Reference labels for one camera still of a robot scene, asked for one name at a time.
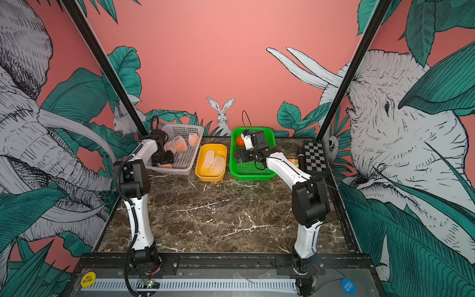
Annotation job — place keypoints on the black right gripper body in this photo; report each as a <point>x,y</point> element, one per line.
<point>252,154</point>

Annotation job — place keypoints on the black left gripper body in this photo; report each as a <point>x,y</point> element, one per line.
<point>164,157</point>

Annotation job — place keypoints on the white foam net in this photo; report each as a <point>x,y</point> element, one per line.
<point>209,158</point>
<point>218,165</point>

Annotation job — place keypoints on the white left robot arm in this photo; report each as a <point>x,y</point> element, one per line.
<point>133,185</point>

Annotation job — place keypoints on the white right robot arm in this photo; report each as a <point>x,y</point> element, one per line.
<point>309,203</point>

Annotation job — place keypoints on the green plastic perforated basket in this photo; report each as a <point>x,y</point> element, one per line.
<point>249,171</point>

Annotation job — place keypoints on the white plastic perforated basket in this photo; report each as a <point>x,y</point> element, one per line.
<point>183,161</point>

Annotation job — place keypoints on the yellow plastic tub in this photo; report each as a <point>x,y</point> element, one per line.
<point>204,173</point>

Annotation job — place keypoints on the colourful rubiks cube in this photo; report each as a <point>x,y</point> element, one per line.
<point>294,161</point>

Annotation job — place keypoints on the black cylindrical microphone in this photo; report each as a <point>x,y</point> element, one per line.
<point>301,159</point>

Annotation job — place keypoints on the black white folding chessboard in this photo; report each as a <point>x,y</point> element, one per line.
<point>315,160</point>

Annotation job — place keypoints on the yellow round sticker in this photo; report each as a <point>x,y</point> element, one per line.
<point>88,280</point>

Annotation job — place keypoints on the blue round sticker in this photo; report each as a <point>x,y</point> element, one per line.
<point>348,286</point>

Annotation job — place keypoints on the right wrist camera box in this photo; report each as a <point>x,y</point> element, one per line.
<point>248,139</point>

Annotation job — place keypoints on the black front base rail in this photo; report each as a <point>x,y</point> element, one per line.
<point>170,262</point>

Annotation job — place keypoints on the white slotted front rail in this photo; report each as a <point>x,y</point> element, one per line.
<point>223,284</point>

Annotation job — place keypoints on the black frame post left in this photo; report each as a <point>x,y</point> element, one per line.
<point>78,17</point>

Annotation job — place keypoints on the black frame post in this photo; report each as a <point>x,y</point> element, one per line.
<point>78,17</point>
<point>374,23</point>

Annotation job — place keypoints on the black frame post right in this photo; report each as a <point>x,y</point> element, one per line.
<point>374,23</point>

